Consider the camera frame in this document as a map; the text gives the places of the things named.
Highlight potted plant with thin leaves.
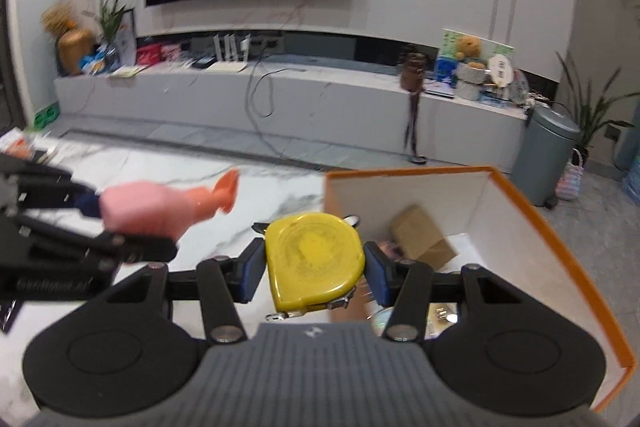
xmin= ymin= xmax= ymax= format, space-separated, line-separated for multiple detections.
xmin=95 ymin=0 xmax=138 ymax=58

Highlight brown pot with strap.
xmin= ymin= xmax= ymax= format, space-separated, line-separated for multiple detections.
xmin=400 ymin=44 xmax=428 ymax=164

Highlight black cable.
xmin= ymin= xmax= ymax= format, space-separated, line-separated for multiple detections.
xmin=247 ymin=52 xmax=301 ymax=158

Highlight long-leaved potted plant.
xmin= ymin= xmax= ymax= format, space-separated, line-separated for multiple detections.
xmin=555 ymin=52 xmax=636 ymax=158

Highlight red gift boxes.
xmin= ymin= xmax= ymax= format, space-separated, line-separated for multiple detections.
xmin=136 ymin=44 xmax=181 ymax=65

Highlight stack of books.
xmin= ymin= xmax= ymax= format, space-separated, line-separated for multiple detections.
xmin=0 ymin=132 xmax=56 ymax=164

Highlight brown cardboard box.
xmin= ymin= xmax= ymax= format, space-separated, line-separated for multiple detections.
xmin=390 ymin=205 xmax=458 ymax=270

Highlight blue water bottle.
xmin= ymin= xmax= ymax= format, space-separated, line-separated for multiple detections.
xmin=622 ymin=152 xmax=640 ymax=202

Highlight round paper fan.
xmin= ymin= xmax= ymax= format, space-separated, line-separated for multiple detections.
xmin=487 ymin=54 xmax=515 ymax=88

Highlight yellow tape measure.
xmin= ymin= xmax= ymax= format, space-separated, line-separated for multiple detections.
xmin=252 ymin=213 xmax=368 ymax=323

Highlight large orange box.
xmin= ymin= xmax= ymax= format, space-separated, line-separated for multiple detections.
xmin=324 ymin=165 xmax=637 ymax=413

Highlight black smartphone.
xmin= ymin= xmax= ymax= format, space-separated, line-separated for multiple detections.
xmin=0 ymin=298 xmax=23 ymax=335

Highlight grey trash can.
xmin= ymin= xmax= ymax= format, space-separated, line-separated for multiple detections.
xmin=511 ymin=107 xmax=581 ymax=208

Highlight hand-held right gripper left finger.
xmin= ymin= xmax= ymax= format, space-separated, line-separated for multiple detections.
xmin=85 ymin=238 xmax=266 ymax=342

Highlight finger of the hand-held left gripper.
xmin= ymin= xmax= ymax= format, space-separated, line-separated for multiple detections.
xmin=87 ymin=231 xmax=178 ymax=266
xmin=77 ymin=191 xmax=104 ymax=219

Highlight pink carton with orange cone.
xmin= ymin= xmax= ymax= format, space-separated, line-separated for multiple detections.
xmin=97 ymin=170 xmax=240 ymax=240

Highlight stacked grey stone pots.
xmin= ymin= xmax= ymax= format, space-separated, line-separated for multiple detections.
xmin=457 ymin=62 xmax=488 ymax=100

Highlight golden vase with dried flowers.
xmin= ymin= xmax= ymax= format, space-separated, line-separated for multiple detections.
xmin=42 ymin=2 xmax=96 ymax=75

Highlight patterned plate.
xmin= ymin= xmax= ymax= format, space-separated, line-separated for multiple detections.
xmin=510 ymin=69 xmax=530 ymax=102

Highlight white router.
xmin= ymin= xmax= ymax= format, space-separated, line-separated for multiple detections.
xmin=209 ymin=34 xmax=251 ymax=72

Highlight pastel woven basket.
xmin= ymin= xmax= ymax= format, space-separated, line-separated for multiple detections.
xmin=555 ymin=149 xmax=586 ymax=200

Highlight brown teddy bear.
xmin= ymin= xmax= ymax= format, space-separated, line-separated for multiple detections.
xmin=455 ymin=36 xmax=483 ymax=62

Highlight green picture card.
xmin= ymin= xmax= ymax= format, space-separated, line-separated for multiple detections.
xmin=440 ymin=29 xmax=515 ymax=82

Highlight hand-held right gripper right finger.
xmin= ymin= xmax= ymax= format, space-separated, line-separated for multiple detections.
xmin=364 ymin=241 xmax=543 ymax=342

